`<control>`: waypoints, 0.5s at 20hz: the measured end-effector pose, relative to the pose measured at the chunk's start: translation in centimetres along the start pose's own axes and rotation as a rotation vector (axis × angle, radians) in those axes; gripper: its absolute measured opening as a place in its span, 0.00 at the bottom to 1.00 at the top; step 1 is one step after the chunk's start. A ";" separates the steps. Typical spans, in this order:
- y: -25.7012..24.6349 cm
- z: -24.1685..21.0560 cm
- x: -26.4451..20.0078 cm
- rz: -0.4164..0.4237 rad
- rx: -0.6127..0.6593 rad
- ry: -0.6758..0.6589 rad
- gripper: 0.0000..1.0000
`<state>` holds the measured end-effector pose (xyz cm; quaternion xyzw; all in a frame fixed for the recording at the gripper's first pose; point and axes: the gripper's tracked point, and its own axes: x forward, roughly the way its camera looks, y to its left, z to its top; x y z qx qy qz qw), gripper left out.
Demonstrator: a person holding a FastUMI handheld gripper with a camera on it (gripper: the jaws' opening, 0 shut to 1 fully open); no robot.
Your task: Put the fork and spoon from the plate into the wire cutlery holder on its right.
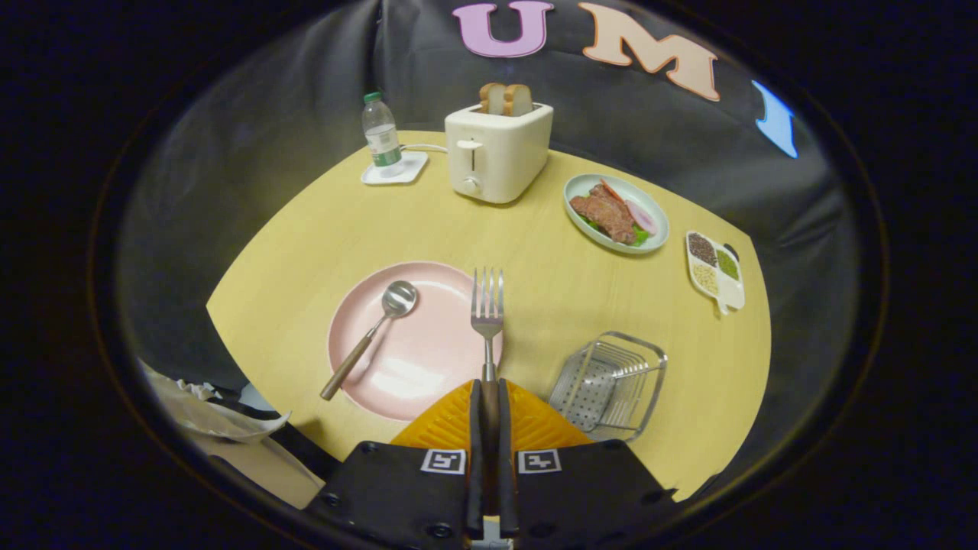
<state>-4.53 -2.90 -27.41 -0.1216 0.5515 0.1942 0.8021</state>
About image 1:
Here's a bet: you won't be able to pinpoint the clear plastic water bottle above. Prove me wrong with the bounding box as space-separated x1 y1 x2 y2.
361 92 403 178

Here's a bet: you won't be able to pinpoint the dark cloth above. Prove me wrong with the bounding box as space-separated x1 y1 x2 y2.
205 384 342 482

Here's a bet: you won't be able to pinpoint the green lettuce leaf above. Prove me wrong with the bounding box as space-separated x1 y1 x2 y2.
578 214 651 248

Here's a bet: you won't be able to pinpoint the pink round plate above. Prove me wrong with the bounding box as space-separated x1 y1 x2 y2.
328 261 504 422

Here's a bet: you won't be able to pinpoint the black backdrop cloth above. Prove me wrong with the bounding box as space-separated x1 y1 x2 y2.
115 0 864 497

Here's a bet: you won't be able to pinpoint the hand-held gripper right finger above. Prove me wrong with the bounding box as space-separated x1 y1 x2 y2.
498 380 678 550

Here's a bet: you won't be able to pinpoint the pink round ham slice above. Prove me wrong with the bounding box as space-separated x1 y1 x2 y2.
625 200 658 236

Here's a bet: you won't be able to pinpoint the metal fork with wooden handle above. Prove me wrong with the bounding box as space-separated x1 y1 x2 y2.
471 267 505 520

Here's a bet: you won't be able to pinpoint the brown cooked meat slices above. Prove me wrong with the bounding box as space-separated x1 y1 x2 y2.
569 183 637 245

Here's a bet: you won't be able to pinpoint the metal wire drain basket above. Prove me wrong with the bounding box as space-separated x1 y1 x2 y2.
549 331 668 443

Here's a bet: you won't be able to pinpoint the crumpled brown paper bag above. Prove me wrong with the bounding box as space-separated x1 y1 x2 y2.
138 359 325 511

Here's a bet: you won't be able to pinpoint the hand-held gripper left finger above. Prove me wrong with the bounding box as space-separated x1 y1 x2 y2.
306 380 490 550

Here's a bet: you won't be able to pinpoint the white divided grain tray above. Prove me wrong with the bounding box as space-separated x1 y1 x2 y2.
685 231 746 315

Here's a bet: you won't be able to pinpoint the metal spoon with wooden handle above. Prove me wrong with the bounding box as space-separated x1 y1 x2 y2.
320 280 419 401

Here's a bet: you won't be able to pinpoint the white square coaster tray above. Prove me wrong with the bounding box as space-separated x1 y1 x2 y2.
361 150 430 186

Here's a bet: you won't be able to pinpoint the pale green oval plate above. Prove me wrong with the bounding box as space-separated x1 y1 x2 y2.
563 174 671 255

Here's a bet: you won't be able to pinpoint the cream white toaster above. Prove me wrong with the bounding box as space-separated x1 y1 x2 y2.
445 102 554 205

